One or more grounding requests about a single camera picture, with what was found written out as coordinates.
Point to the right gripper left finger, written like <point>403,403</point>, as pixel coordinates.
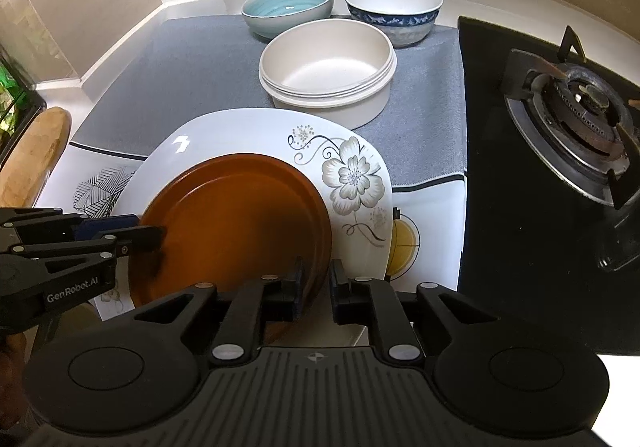
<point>271,299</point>

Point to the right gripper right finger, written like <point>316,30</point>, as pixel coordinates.
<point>373,303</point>

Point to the stove burner with grate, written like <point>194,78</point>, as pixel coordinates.
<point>574,121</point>

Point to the black gas stove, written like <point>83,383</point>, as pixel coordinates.
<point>535,247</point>

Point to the white blue patterned bowl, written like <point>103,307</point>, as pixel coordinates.
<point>405,22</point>

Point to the grey drying mat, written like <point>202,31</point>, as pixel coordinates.
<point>408,103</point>

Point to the cream bowls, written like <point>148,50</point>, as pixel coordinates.
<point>338,69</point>

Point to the large white floral plate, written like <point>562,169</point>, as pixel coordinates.
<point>348,172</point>

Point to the wooden cutting board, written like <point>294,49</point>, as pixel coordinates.
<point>31,162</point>

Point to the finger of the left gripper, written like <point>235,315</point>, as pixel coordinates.
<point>58,249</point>
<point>43,225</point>

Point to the brown round plate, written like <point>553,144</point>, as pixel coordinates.
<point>230,220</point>

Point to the light blue ceramic bowl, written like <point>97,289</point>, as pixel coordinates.
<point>270,18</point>

